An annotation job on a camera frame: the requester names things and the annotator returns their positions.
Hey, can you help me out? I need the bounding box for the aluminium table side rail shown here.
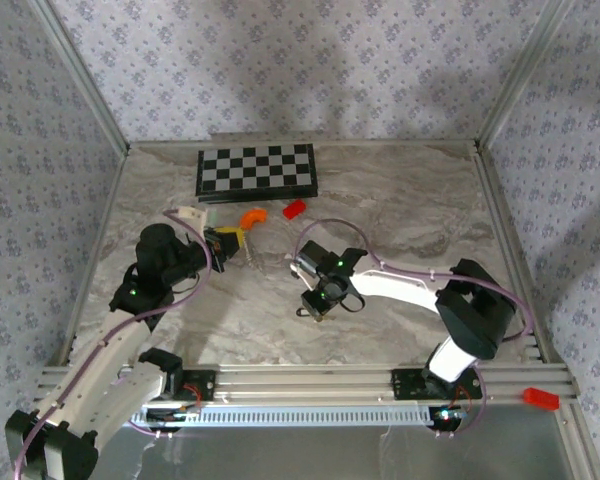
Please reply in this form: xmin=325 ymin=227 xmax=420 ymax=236
xmin=54 ymin=147 xmax=131 ymax=364
xmin=472 ymin=142 xmax=554 ymax=364

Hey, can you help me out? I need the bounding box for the black controller board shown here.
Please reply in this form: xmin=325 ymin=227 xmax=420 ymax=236
xmin=428 ymin=405 xmax=470 ymax=429
xmin=146 ymin=405 xmax=202 ymax=426

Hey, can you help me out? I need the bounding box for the orange curved plastic block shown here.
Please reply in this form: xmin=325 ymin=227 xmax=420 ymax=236
xmin=238 ymin=208 xmax=270 ymax=232

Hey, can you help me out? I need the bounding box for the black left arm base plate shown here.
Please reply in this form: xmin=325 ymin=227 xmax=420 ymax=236
xmin=179 ymin=368 xmax=217 ymax=402

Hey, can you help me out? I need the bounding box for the long red plastic block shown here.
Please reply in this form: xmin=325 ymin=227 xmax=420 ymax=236
xmin=523 ymin=387 xmax=561 ymax=412

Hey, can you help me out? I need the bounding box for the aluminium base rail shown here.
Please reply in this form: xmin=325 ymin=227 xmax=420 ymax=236
xmin=39 ymin=362 xmax=581 ymax=407

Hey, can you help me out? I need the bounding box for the aluminium frame post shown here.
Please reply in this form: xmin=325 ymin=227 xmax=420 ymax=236
xmin=474 ymin=0 xmax=579 ymax=151
xmin=27 ymin=0 xmax=132 ymax=154

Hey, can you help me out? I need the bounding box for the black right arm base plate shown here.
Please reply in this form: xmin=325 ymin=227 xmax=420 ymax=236
xmin=390 ymin=368 xmax=483 ymax=401

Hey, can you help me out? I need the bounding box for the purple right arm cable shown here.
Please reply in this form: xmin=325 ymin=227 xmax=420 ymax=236
xmin=292 ymin=218 xmax=535 ymax=440

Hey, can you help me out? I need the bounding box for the white slotted cable duct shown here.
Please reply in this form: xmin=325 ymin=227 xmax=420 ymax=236
xmin=129 ymin=403 xmax=431 ymax=429

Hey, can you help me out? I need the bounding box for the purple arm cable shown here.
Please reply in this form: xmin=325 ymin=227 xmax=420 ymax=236
xmin=10 ymin=208 xmax=214 ymax=480
xmin=292 ymin=218 xmax=535 ymax=440

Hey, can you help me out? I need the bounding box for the grey metal plate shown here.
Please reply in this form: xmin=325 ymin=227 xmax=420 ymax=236
xmin=94 ymin=424 xmax=589 ymax=480

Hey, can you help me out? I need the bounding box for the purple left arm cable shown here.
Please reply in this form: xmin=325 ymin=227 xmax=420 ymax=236
xmin=10 ymin=208 xmax=214 ymax=480

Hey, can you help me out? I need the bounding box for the folded black white chessboard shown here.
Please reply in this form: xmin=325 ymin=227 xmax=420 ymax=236
xmin=194 ymin=143 xmax=320 ymax=205

